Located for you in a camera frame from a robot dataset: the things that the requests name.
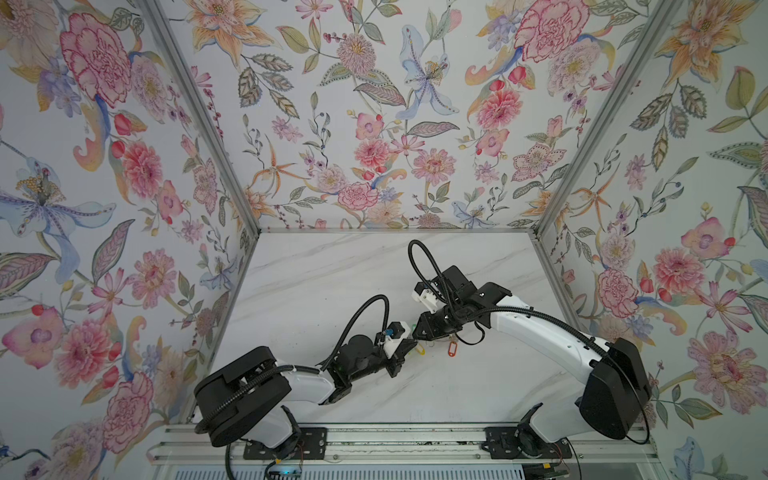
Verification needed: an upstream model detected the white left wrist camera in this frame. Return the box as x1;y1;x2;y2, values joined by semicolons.
382;321;413;360

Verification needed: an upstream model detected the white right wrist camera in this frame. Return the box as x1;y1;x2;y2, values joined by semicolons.
411;283;442;314

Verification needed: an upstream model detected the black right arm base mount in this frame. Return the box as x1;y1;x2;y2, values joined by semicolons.
480;426;573;461

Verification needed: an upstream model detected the aluminium corner frame post right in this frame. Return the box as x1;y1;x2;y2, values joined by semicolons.
533;0;679;236

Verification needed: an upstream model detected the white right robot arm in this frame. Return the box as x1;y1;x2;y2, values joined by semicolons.
412;266;652;448

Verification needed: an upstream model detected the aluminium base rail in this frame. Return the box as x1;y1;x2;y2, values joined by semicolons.
148;423;660;466

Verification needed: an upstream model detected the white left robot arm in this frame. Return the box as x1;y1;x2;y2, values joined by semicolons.
194;322;418;452

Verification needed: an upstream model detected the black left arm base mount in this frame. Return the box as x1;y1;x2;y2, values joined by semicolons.
243;427;328;461

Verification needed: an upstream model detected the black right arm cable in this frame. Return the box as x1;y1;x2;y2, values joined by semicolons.
407;239;652;446

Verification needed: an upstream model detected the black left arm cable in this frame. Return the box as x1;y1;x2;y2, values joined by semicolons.
317;294;391;372

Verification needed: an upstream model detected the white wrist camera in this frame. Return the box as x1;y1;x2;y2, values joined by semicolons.
382;321;413;360
411;283;442;314

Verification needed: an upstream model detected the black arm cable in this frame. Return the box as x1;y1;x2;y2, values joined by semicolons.
317;294;391;372
407;239;652;446

